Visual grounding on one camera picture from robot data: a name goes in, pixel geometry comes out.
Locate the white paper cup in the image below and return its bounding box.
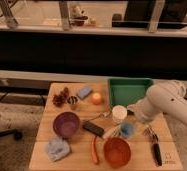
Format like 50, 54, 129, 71
112, 105, 127, 124

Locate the purple bowl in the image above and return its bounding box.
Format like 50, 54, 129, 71
53, 112, 80, 138

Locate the blue crumpled cloth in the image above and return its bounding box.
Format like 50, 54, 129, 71
45, 138, 71, 162

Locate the blue sponge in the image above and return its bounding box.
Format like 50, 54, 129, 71
77, 87, 92, 99

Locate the black white striped cup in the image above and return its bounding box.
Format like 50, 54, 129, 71
67, 96, 78, 110

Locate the orange-red bowl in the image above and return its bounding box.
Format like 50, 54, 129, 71
103, 137, 131, 168

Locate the brown pine cone cluster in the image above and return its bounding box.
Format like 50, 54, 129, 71
52, 87, 69, 107

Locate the blue plastic cup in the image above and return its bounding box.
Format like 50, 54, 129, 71
120, 122, 135, 138

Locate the orange carrot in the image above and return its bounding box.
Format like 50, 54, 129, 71
91, 136, 99, 165

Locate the green plastic tray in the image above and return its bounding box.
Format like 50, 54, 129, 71
108, 78, 153, 108

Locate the black rectangular block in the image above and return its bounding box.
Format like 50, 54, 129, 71
82, 121, 104, 137

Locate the black handled peeler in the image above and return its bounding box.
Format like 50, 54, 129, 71
147, 125, 162, 166

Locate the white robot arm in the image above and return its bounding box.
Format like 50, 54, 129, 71
127, 80, 187, 126

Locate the orange ball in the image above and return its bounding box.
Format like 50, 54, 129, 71
91, 93, 102, 105

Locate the cream banana toy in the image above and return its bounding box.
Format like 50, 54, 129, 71
102, 126, 119, 139

